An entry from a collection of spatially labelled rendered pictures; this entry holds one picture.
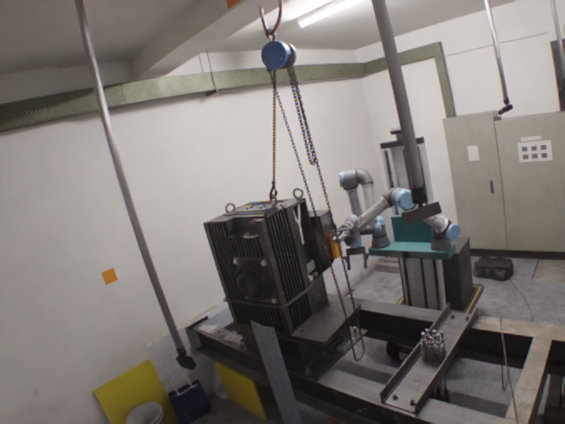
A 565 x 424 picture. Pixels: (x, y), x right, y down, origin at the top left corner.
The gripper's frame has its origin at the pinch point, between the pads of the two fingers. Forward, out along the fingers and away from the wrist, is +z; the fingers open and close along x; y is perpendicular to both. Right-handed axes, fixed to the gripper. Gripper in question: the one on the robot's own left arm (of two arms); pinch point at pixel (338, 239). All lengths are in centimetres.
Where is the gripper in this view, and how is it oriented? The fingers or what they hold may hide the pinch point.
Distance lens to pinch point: 203.8
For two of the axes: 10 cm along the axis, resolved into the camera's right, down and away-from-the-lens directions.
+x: 8.6, -1.4, -4.8
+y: -2.7, -9.4, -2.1
